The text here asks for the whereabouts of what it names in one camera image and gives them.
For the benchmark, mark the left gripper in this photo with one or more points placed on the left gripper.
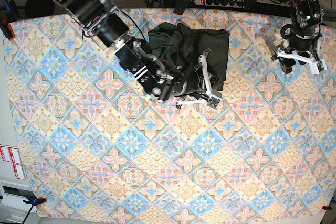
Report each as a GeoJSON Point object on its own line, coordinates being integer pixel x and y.
{"type": "Point", "coordinates": [302, 45]}

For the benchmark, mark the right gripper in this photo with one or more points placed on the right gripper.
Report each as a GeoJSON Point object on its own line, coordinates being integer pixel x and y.
{"type": "Point", "coordinates": [194, 85]}

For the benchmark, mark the dark green long-sleeve shirt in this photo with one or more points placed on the dark green long-sleeve shirt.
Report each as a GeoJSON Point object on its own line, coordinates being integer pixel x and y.
{"type": "Point", "coordinates": [177, 45]}

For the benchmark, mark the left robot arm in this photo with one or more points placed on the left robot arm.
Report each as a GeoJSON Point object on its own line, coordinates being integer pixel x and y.
{"type": "Point", "coordinates": [306, 18]}

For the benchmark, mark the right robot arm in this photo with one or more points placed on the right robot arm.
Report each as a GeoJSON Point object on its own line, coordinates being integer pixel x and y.
{"type": "Point", "coordinates": [100, 21]}

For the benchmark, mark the black remote control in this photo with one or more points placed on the black remote control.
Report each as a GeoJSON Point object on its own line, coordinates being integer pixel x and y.
{"type": "Point", "coordinates": [181, 6]}

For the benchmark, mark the patterned tile tablecloth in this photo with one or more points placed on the patterned tile tablecloth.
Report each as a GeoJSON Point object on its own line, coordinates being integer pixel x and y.
{"type": "Point", "coordinates": [98, 150]}

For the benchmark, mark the red clamp bottom right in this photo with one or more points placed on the red clamp bottom right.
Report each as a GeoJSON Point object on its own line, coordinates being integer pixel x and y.
{"type": "Point", "coordinates": [328, 207]}

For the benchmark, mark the red black clamp top left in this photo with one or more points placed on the red black clamp top left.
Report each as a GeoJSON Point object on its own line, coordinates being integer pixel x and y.
{"type": "Point", "coordinates": [6, 27]}

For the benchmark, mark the white red labelled stickers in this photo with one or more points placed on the white red labelled stickers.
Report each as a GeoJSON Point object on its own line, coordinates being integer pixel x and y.
{"type": "Point", "coordinates": [11, 155]}

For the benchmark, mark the blue clamp bottom left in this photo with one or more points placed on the blue clamp bottom left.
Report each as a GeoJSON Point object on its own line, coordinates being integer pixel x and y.
{"type": "Point", "coordinates": [33, 202]}

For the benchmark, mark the black power strip red switch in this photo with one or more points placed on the black power strip red switch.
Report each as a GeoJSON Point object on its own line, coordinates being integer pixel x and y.
{"type": "Point", "coordinates": [219, 3]}

